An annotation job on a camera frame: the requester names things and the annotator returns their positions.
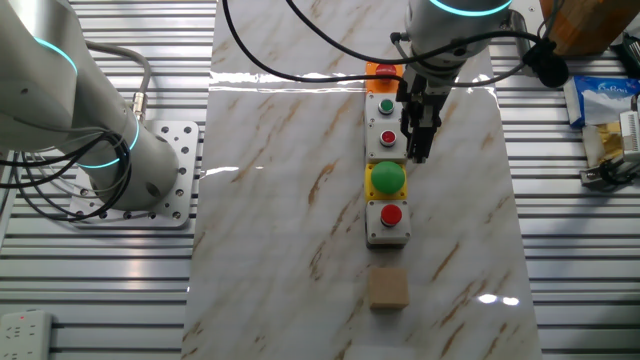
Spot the thick black cable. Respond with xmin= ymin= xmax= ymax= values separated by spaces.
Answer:
xmin=222 ymin=0 xmax=404 ymax=84

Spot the grey cable metal connector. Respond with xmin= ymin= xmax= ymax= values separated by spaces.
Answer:
xmin=84 ymin=41 xmax=153 ymax=124

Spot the silver ribbed camera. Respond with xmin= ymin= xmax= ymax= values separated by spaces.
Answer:
xmin=619 ymin=94 xmax=640 ymax=162

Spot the black cable bundle loop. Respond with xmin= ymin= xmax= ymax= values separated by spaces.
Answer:
xmin=0 ymin=129 xmax=134 ymax=222

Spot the orange box red button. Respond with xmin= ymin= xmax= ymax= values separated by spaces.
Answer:
xmin=365 ymin=60 xmax=405 ymax=95

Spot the grey box large red button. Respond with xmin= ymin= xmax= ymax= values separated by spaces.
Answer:
xmin=364 ymin=198 xmax=413 ymax=250

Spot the black bulky cable connector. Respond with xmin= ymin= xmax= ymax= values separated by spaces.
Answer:
xmin=522 ymin=38 xmax=570 ymax=89

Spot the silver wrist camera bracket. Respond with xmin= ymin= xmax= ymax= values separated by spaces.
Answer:
xmin=504 ymin=9 xmax=534 ymax=64

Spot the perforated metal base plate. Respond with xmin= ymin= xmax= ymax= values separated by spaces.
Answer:
xmin=67 ymin=119 xmax=200 ymax=230

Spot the white power strip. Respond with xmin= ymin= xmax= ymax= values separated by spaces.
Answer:
xmin=0 ymin=309 xmax=54 ymax=360

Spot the small tan wooden block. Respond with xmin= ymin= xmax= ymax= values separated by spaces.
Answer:
xmin=368 ymin=267 xmax=410 ymax=311

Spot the white marble pattern mat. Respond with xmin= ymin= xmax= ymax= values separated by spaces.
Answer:
xmin=180 ymin=0 xmax=544 ymax=360

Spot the grey box small red button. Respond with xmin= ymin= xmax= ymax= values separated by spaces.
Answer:
xmin=364 ymin=123 xmax=410 ymax=165

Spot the brown cardboard box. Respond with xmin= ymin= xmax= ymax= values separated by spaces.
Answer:
xmin=538 ymin=0 xmax=640 ymax=56

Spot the thin black cable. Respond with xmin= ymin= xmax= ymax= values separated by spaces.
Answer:
xmin=286 ymin=0 xmax=546 ymax=66

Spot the blue tissue pack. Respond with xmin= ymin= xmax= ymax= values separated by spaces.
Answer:
xmin=563 ymin=74 xmax=640 ymax=129

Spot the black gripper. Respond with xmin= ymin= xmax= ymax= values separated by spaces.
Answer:
xmin=397 ymin=67 xmax=454 ymax=165

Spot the yellow box green mushroom button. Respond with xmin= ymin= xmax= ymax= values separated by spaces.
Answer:
xmin=363 ymin=160 xmax=409 ymax=202

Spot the grey box green button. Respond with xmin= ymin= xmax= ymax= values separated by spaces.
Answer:
xmin=364 ymin=92 xmax=407 ymax=126

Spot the gold foil wrapper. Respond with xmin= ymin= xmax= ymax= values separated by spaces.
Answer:
xmin=581 ymin=122 xmax=626 ymax=169

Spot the metal camera clamp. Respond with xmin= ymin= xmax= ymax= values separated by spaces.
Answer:
xmin=579 ymin=154 xmax=640 ymax=192

